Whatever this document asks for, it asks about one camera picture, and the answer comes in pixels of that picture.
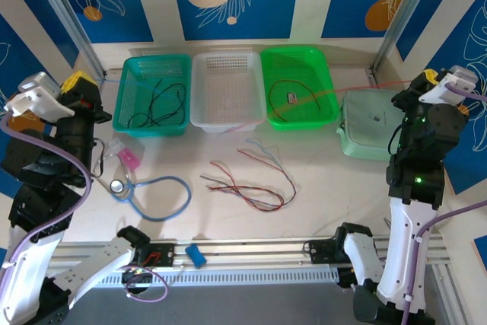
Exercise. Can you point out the small printed label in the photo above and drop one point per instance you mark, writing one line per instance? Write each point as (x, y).
(291, 98)

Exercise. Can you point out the mint green zip pouch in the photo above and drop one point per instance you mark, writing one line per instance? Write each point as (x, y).
(369, 127)

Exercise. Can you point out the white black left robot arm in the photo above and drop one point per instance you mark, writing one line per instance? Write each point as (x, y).
(26, 264)

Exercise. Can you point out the green plastic basket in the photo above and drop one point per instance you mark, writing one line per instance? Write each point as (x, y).
(300, 70)

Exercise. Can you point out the aluminium frame post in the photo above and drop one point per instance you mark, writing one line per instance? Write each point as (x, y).
(402, 16)
(69, 16)

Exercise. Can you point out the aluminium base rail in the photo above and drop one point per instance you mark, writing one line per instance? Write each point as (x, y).
(247, 252)

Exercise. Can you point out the white plastic basket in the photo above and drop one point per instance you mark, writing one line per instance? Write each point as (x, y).
(228, 89)

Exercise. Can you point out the teal plastic basket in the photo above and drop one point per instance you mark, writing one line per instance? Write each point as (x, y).
(167, 70)

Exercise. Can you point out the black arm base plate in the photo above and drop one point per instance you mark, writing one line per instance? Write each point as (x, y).
(317, 250)
(167, 254)

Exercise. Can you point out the blue stethoscope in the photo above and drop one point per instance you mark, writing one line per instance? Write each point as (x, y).
(116, 186)

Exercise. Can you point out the pink item in clear bag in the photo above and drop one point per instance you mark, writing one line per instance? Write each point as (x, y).
(127, 157)

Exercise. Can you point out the small blue block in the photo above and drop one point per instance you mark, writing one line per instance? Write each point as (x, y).
(196, 255)

